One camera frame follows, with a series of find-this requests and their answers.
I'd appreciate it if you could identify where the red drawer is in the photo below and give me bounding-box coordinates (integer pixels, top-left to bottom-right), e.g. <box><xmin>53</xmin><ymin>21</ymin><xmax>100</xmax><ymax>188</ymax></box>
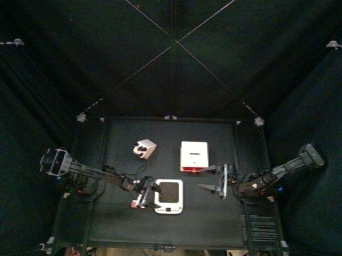
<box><xmin>180</xmin><ymin>165</ymin><xmax>205</xmax><ymax>174</ymax></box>

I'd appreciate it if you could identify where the white drawer box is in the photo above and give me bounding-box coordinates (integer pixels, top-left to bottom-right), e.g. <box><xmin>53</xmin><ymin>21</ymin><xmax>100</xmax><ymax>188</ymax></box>
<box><xmin>179</xmin><ymin>140</ymin><xmax>209</xmax><ymax>169</ymax></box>

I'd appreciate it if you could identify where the white handheld device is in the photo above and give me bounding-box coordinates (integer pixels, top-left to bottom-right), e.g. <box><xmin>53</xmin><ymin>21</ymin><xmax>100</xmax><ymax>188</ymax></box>
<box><xmin>152</xmin><ymin>178</ymin><xmax>184</xmax><ymax>216</ymax></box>

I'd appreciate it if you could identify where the thin diagonal brace cord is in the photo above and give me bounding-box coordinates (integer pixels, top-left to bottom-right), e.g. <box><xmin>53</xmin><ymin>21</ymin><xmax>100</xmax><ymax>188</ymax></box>
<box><xmin>122</xmin><ymin>0</ymin><xmax>259</xmax><ymax>118</ymax></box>
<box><xmin>82</xmin><ymin>0</ymin><xmax>236</xmax><ymax>114</ymax></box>

